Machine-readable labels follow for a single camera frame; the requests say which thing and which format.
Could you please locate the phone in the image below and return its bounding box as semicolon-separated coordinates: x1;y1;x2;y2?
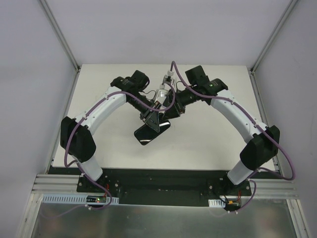
134;120;171;146

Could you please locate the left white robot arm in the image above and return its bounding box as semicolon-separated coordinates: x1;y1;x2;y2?
60;70;173;182

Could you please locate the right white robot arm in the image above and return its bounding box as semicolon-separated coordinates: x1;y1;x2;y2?
163;65;280;186

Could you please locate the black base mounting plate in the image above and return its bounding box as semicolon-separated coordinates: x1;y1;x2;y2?
77;169;251;207

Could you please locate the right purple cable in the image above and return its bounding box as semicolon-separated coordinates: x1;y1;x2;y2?
170;61;297;215

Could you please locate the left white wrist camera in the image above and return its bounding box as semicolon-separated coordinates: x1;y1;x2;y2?
155;84;169;104

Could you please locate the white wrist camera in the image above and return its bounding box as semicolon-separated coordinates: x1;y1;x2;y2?
155;84;169;104
162;70;177;87

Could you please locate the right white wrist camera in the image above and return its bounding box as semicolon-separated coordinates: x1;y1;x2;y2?
162;70;177;87

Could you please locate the right white cable duct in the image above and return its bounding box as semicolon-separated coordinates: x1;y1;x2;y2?
208;199;226;208

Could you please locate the aluminium frame rail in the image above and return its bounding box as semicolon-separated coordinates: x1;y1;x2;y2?
31;174;79;193

